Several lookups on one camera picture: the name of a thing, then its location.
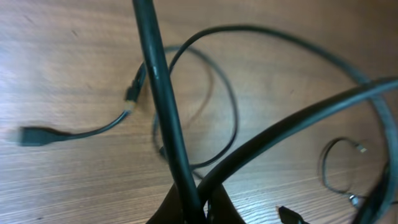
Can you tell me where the thick black cable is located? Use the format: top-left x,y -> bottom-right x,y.
132,0 -> 398,224

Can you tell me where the thin black USB cable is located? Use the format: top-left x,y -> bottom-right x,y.
9,24 -> 398,224

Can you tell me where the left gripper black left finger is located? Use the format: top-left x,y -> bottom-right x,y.
147,184 -> 185,224

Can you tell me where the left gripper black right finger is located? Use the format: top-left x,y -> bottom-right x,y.
207,185 -> 245,224

